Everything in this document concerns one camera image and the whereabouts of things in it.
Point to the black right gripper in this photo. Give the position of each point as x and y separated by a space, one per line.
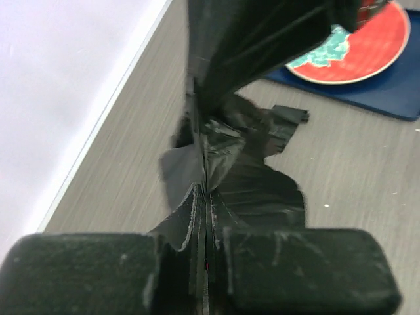
232 43

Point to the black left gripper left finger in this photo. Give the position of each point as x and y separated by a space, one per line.
109 273

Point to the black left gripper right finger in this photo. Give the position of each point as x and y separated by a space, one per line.
288 270

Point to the black trash bag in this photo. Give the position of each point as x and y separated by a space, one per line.
217 166

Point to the red teal floral plate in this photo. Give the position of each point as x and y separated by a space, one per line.
346 58

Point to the dark blue tray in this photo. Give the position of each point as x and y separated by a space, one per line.
394 92

